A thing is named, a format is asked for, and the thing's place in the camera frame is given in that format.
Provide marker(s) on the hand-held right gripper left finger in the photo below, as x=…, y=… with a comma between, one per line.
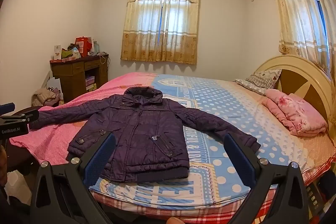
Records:
x=101, y=158

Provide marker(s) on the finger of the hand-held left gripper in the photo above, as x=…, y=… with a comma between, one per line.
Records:
x=7, y=108
x=23, y=116

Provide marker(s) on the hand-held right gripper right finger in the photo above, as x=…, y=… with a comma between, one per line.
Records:
x=240, y=161

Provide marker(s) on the purple quilted jacket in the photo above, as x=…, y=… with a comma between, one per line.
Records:
x=147, y=134

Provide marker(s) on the pile of clothes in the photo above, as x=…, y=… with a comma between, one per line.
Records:
x=44, y=98

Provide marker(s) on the white paper bag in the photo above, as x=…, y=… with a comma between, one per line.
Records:
x=53, y=83

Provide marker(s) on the blue polka dot bedsheet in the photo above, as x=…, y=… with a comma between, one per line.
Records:
x=223, y=108

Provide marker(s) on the brown wooden desk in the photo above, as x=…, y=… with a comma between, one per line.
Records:
x=68, y=74

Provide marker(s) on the flat red box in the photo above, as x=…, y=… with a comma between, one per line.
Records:
x=56, y=61

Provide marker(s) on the white card box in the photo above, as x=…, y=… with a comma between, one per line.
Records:
x=57, y=52

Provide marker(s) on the stacked boxes under desk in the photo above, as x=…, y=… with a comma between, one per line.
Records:
x=90, y=83

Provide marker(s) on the pink folded blanket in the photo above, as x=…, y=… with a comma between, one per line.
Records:
x=296, y=111

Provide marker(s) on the green bag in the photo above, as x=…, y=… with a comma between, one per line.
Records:
x=69, y=54

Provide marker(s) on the patterned pillow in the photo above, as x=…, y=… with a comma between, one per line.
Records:
x=262, y=79

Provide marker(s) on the red gift box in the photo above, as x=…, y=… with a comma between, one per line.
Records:
x=82, y=47

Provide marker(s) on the clear plastic bottle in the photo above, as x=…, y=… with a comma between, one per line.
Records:
x=96, y=47

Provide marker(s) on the cream wooden headboard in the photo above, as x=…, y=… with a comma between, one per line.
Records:
x=296, y=66

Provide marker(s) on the wide beige window curtain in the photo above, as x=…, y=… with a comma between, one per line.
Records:
x=147, y=37

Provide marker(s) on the narrow beige window curtain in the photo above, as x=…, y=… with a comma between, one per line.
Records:
x=294, y=16

